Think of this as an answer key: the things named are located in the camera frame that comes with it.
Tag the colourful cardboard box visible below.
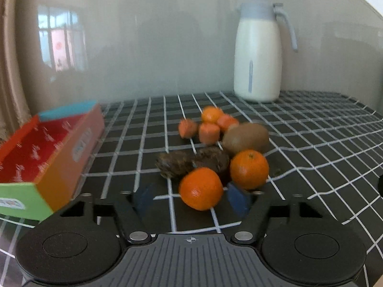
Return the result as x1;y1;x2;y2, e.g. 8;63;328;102
0;101;105;221

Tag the black white checked tablecloth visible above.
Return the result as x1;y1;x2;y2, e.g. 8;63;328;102
0;90;383;287

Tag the white thermos jug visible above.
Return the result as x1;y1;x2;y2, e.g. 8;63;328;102
234;0;298;102

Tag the large orange tangerine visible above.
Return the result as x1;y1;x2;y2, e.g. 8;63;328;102
179;167;224;211
230;150;269;190

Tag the carrot piece left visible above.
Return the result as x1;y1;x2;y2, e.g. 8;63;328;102
178;119;199;139

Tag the carrot piece middle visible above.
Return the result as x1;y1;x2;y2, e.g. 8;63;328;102
199;122;221;145

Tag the small orange tangerine back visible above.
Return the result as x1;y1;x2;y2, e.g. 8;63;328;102
201;106;224;124

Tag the dark passion fruit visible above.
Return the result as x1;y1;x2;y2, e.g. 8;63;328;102
155;151;194;179
192;146;230;174

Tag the beige curtain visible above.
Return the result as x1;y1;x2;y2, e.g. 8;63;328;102
1;0;31;143

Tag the carrot piece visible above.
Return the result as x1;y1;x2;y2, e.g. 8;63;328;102
216;114;240;133
178;119;199;139
199;122;221;145

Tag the brown kiwi fruit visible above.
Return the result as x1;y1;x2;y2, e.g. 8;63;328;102
221;122;269;155

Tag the carrot piece right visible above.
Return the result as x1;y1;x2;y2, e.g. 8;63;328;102
216;114;240;133

